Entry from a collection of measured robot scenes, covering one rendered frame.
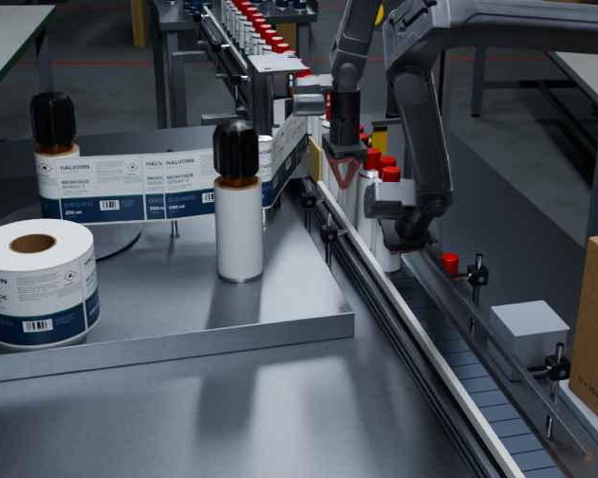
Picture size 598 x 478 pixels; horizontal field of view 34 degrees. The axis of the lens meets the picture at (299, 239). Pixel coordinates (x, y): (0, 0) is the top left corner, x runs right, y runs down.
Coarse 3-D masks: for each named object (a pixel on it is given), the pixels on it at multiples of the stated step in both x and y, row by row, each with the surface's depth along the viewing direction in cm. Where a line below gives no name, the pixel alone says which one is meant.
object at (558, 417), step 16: (432, 256) 177; (448, 272) 171; (464, 304) 162; (480, 320) 157; (496, 336) 152; (512, 352) 148; (512, 368) 146; (528, 384) 141; (544, 400) 137; (560, 416) 133; (576, 432) 130; (576, 448) 129
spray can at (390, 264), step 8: (384, 168) 182; (392, 168) 182; (384, 176) 181; (392, 176) 181; (400, 176) 182; (376, 224) 186; (376, 232) 187; (376, 240) 187; (376, 248) 188; (384, 248) 186; (376, 256) 188; (384, 256) 187; (392, 256) 187; (400, 256) 188; (384, 264) 187; (392, 264) 187; (400, 264) 189; (384, 272) 188; (392, 272) 188
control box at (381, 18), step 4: (384, 0) 189; (384, 4) 189; (388, 4) 189; (392, 4) 189; (396, 4) 189; (400, 4) 188; (380, 8) 190; (384, 8) 190; (388, 8) 189; (392, 8) 189; (396, 8) 189; (380, 12) 190; (384, 12) 190; (388, 12) 190; (380, 16) 191; (384, 16) 190; (376, 20) 191; (380, 20) 191; (384, 20) 191; (376, 24) 192; (380, 24) 191; (376, 28) 192; (380, 28) 192
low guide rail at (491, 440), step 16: (320, 192) 219; (336, 208) 208; (352, 240) 197; (368, 256) 187; (384, 288) 178; (400, 304) 171; (416, 320) 166; (416, 336) 164; (432, 352) 157; (448, 368) 153; (448, 384) 151; (464, 400) 145; (480, 416) 141; (480, 432) 140; (496, 448) 135; (512, 464) 132
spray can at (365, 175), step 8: (368, 152) 190; (376, 152) 190; (368, 160) 190; (376, 160) 190; (368, 168) 190; (376, 168) 190; (360, 176) 192; (368, 176) 190; (376, 176) 190; (360, 184) 192; (368, 184) 191; (360, 192) 193; (360, 200) 194; (360, 208) 194; (360, 216) 195; (360, 224) 196; (368, 224) 194; (360, 232) 196; (368, 232) 195; (368, 240) 196; (368, 248) 197
